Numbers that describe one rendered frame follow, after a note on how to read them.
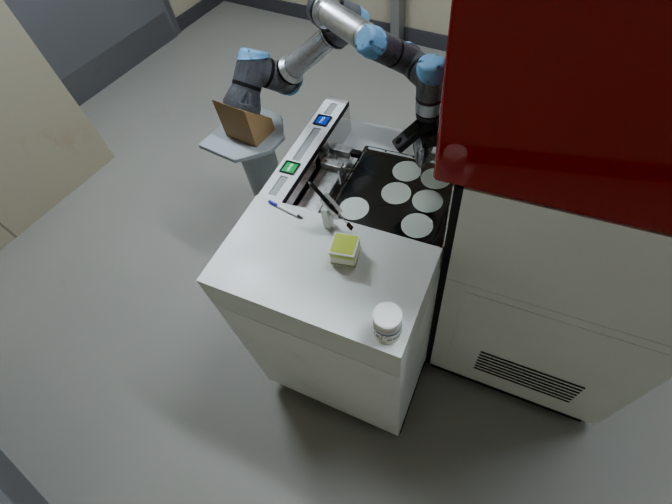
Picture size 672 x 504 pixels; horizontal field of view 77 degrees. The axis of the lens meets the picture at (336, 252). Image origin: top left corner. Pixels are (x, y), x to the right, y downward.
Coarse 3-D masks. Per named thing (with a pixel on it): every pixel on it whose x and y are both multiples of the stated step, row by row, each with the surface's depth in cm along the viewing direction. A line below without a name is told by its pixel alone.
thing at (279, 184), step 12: (324, 108) 163; (336, 108) 162; (312, 120) 160; (312, 132) 156; (324, 132) 155; (300, 144) 153; (312, 144) 152; (288, 156) 150; (300, 156) 150; (276, 168) 147; (300, 168) 146; (276, 180) 144; (288, 180) 143; (264, 192) 141; (276, 192) 141
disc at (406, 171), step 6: (402, 162) 150; (408, 162) 150; (414, 162) 149; (396, 168) 149; (402, 168) 148; (408, 168) 148; (414, 168) 148; (420, 168) 147; (396, 174) 147; (402, 174) 147; (408, 174) 146; (414, 174) 146; (420, 174) 146; (402, 180) 145; (408, 180) 145
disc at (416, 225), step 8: (408, 216) 136; (416, 216) 136; (424, 216) 135; (408, 224) 134; (416, 224) 134; (424, 224) 134; (432, 224) 133; (408, 232) 132; (416, 232) 132; (424, 232) 132
